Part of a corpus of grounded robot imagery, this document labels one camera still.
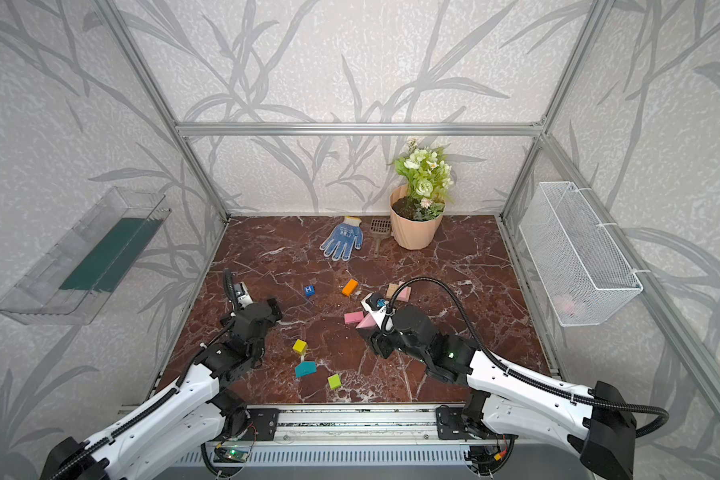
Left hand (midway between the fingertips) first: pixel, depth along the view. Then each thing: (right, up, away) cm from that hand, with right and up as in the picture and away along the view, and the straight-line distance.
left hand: (262, 293), depth 83 cm
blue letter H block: (+9, -2, +16) cm, 18 cm away
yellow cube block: (+10, -16, +2) cm, 19 cm away
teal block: (+12, -21, 0) cm, 24 cm away
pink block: (+41, -3, +13) cm, 43 cm away
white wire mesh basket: (+75, +8, -21) cm, 78 cm away
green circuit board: (-1, -37, -12) cm, 39 cm away
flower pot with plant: (+46, +27, +19) cm, 57 cm away
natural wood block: (+37, -1, +16) cm, 41 cm away
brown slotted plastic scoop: (+33, +20, +32) cm, 50 cm away
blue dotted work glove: (+18, +15, +30) cm, 38 cm away
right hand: (+30, -3, -9) cm, 31 cm away
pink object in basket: (+79, -1, -10) cm, 80 cm away
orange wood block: (+23, -1, +16) cm, 28 cm away
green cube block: (+21, -24, -2) cm, 32 cm away
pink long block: (+30, -6, -10) cm, 32 cm away
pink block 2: (+25, -9, +9) cm, 28 cm away
